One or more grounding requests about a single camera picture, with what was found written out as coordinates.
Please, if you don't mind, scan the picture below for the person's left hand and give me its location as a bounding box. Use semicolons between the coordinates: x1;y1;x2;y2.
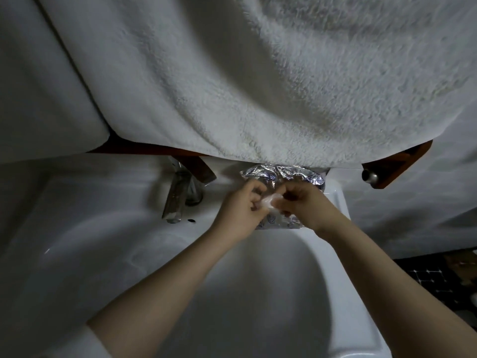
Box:
210;179;270;244

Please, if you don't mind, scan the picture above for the person's right hand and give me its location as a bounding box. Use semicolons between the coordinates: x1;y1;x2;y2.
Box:
274;180;346;239

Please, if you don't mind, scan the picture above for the small white wipe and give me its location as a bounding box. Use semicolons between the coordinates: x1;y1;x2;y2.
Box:
261;194;284;212

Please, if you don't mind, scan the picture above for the person's right forearm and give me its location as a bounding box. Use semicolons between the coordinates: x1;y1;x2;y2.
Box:
314;216;477;358

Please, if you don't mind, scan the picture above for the person's left forearm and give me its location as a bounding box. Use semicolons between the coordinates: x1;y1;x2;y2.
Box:
86;224;240;358

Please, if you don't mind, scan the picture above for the silver foil packet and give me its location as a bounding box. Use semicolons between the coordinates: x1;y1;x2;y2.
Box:
239;163;327;230

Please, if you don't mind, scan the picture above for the chrome faucet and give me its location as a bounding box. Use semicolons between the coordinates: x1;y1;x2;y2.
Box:
161;156;206;224

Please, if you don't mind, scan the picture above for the reddish brown wooden towel rack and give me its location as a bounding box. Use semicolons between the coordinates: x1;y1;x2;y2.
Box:
86;135;434;190

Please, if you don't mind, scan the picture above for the fluffy white towel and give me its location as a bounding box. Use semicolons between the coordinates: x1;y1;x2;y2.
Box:
35;0;477;170

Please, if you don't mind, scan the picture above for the white ceramic sink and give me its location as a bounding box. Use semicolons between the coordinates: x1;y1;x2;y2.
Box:
0;153;393;358

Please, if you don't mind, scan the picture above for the white sleeve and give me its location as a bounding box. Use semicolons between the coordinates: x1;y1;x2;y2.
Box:
35;326;112;358

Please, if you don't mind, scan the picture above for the smooth white towel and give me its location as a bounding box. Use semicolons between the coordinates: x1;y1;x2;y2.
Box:
0;0;111;164

